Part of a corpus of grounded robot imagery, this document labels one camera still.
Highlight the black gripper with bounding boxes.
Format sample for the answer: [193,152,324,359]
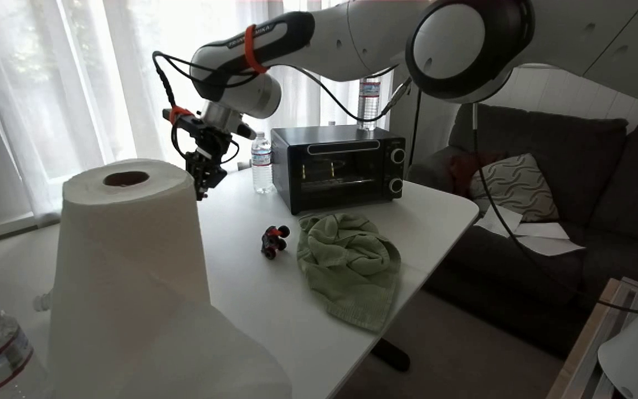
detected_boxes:
[175,119,237,203]

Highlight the short clear water bottle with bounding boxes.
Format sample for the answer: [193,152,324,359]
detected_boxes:
[248,131,275,198]

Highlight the orange toy car black wheels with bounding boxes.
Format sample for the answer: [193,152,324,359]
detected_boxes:
[260,223,292,262]

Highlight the white paper towel roll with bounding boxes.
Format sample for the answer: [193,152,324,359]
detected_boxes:
[47,158,292,399]

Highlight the black toaster oven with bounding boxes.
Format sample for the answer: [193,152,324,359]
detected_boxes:
[268,121,408,217]

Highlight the sheer white curtain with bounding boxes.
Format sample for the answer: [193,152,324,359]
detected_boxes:
[0,0,402,233]

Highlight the green ribbed towel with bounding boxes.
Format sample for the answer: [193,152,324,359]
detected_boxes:
[295,211,402,334]

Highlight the tall clear water bottle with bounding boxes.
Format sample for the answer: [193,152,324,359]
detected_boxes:
[354,76,382,131]

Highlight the dark red cushion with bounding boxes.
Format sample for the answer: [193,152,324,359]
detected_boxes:
[443,151,498,196]

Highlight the black table base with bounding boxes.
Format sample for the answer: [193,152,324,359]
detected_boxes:
[369,339,413,373]

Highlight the white paper sheet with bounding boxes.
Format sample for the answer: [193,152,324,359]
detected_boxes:
[474,202,525,240]
[510,219,584,259]

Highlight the beige patterned pillow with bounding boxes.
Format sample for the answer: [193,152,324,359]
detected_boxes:
[470,151,560,222]

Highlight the dark brown sofa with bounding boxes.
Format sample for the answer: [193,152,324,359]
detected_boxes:
[406,102,638,361]

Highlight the wooden framed platform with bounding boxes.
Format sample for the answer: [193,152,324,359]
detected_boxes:
[546,274,638,399]

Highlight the orange strap on arm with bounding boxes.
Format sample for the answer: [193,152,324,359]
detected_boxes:
[241,24,271,78]

